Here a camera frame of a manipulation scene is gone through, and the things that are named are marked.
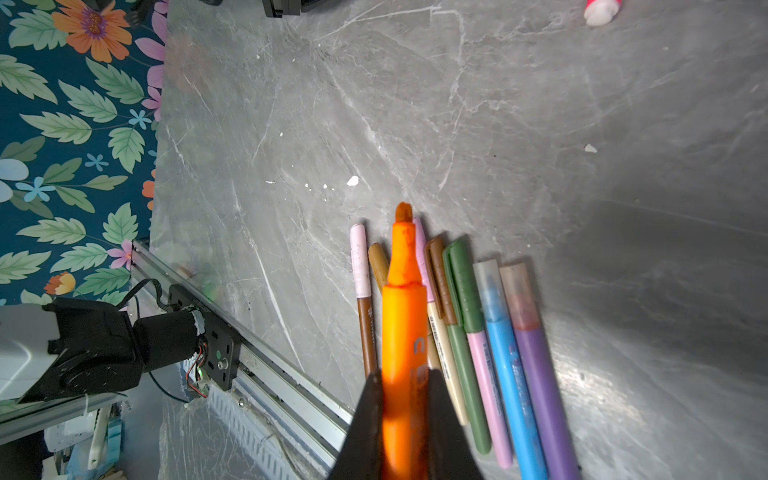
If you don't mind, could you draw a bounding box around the brown pen tan cap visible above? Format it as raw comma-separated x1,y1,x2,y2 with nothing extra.
368,243,389,292

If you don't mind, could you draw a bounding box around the white slotted cable duct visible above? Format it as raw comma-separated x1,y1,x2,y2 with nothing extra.
208,386,305,479

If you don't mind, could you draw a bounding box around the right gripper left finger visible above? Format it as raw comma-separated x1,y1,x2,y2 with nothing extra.
326,370,383,480

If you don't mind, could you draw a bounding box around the pink pen green cap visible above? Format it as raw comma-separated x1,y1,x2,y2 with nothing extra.
443,238,513,469

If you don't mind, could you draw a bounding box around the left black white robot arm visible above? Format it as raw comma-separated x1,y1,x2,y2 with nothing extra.
1,298,205,403

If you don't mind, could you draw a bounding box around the aluminium front rail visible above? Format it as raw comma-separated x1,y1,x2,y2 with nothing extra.
132,242,352,479

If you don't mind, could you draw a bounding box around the tan brown pen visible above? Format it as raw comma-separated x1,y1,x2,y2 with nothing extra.
425,235,458,325

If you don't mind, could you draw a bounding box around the brown pen pink cap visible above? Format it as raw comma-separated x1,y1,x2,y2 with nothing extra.
350,223,378,376

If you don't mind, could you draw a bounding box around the beige pen pink cap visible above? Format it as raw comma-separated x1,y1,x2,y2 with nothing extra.
414,217,469,426

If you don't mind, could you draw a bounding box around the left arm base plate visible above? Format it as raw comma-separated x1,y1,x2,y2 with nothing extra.
169,284,242,391

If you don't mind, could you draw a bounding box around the purple highlighter pen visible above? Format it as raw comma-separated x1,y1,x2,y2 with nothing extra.
499,263,582,480

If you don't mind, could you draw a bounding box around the dark green pen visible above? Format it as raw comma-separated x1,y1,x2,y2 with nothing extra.
442,242,492,455

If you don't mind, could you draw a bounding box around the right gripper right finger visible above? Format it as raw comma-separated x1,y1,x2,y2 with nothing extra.
427,370,482,480

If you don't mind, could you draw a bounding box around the blue highlighter pen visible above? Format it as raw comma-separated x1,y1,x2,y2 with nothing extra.
473,259,548,479

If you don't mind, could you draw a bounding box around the red pen cap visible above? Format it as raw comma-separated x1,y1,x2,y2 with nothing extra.
583,0,622,27

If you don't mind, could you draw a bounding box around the orange highlighter pen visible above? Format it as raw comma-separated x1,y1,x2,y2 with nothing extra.
381,202,428,479

